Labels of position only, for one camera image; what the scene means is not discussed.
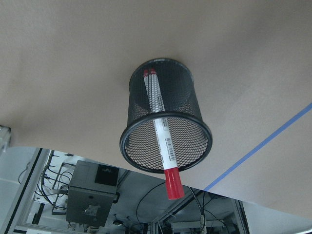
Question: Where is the red and white marker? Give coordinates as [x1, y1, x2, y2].
[143, 68, 185, 200]

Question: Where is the left black mesh pen cup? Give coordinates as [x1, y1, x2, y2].
[119, 58, 213, 174]

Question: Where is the grey control box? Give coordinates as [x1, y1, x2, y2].
[66, 160, 119, 227]

